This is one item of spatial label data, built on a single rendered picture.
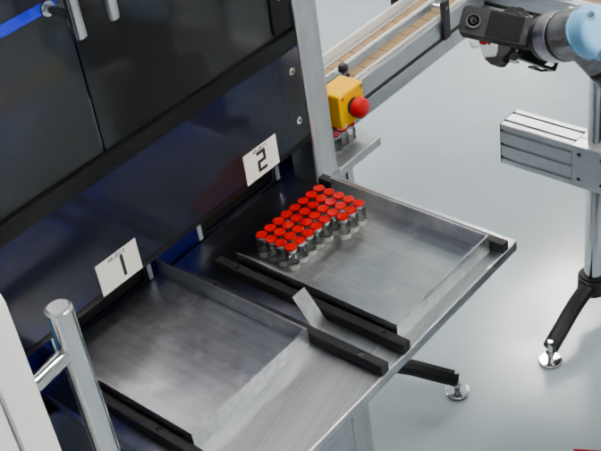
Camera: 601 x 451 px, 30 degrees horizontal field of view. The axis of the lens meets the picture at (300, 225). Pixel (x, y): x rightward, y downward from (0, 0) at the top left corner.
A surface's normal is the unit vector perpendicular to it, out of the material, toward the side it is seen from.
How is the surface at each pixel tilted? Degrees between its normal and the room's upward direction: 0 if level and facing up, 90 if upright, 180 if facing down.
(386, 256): 0
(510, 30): 48
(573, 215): 0
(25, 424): 90
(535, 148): 90
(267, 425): 0
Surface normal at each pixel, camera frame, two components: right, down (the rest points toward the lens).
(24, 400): 0.84, 0.24
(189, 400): -0.13, -0.79
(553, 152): -0.63, 0.53
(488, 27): -0.23, -0.08
